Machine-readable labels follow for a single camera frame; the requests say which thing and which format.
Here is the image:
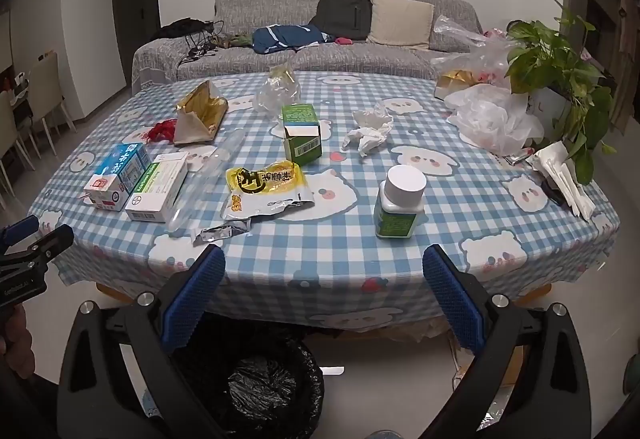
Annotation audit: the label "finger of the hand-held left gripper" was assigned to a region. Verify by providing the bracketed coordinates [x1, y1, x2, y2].
[0, 224, 75, 272]
[0, 215, 40, 252]

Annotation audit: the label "small foil packet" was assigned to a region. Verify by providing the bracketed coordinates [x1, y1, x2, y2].
[502, 146, 536, 166]

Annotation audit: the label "white paper napkins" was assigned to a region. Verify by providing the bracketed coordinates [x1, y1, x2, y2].
[526, 142, 597, 221]

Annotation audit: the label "blue checkered bear tablecloth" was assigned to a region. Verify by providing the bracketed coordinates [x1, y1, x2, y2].
[27, 72, 621, 332]

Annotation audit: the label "person's left hand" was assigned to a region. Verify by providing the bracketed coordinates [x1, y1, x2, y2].
[0, 305, 27, 377]

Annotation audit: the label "blue slipper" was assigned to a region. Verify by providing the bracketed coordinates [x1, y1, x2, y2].
[140, 389, 173, 425]

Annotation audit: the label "cardboard box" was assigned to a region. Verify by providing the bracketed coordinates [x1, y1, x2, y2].
[447, 329, 531, 385]

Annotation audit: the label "white plastic bag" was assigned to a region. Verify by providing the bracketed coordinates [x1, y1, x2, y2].
[445, 84, 546, 157]

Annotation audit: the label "grey sofa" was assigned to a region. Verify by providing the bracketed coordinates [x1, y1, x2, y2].
[131, 0, 483, 95]

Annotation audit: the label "long clear plastic sleeve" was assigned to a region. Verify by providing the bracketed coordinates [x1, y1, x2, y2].
[165, 129, 248, 240]

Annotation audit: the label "trash bin black liner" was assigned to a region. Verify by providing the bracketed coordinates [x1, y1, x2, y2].
[170, 319, 326, 439]

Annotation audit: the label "blue white carton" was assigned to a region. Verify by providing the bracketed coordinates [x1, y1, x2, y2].
[82, 142, 153, 212]

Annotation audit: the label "green cloth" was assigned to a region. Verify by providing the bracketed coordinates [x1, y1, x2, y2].
[210, 33, 256, 49]

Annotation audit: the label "white tissue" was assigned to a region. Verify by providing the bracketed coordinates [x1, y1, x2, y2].
[341, 102, 395, 157]

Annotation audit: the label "green potted plant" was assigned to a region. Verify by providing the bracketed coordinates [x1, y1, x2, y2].
[506, 0, 618, 185]

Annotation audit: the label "large clear plastic bag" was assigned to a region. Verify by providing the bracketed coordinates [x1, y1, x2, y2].
[431, 15, 526, 85]

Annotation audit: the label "white plant pot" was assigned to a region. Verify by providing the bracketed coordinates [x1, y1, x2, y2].
[525, 86, 573, 140]

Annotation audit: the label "gold box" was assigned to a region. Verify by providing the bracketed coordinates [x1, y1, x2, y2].
[434, 69, 481, 100]

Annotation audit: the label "black cables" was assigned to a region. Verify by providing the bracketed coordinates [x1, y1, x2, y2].
[185, 22, 226, 60]

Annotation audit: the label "silver foil wrapper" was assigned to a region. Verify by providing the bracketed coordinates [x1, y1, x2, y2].
[192, 221, 251, 247]

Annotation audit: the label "black backpack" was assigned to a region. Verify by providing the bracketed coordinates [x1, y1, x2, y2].
[308, 0, 373, 41]

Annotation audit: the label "red tassel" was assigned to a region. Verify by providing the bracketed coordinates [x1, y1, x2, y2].
[145, 118, 178, 145]

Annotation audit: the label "wooden table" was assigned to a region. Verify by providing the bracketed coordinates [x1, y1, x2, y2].
[95, 281, 553, 335]

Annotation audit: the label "yellow snack packet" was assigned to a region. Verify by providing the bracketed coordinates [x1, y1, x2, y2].
[221, 160, 316, 221]

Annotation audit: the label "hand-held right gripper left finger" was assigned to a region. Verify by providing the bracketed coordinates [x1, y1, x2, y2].
[56, 244, 227, 439]

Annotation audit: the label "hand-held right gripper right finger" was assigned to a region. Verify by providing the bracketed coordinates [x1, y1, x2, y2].
[422, 244, 593, 439]

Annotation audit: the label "black clothing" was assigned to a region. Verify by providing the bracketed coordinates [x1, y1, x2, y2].
[150, 18, 223, 42]

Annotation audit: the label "green carton box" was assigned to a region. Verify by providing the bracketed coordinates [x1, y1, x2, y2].
[281, 104, 322, 166]

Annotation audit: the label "green bottle white cap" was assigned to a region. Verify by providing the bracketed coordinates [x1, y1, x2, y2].
[374, 165, 427, 240]

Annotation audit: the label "beige cushion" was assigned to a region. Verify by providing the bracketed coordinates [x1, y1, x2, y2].
[366, 0, 435, 46]

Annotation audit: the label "dark blue jacket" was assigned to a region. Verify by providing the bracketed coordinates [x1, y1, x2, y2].
[251, 24, 333, 54]

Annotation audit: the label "white green medicine box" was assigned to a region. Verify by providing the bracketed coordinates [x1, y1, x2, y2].
[125, 152, 190, 223]

